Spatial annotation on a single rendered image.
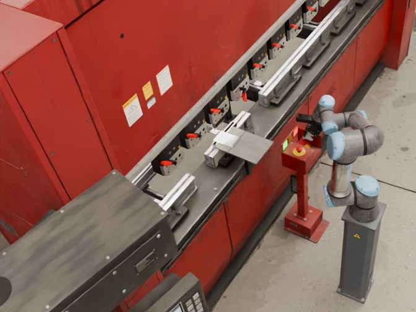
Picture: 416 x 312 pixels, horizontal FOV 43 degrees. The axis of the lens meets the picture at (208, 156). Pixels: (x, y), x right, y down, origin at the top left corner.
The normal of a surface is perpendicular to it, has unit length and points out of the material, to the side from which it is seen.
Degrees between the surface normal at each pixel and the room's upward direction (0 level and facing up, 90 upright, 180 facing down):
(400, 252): 0
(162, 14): 90
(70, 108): 90
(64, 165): 90
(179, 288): 0
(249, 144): 0
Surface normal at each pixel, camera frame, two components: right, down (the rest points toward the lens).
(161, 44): 0.81, 0.34
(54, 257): -0.14, -0.68
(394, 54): -0.58, 0.65
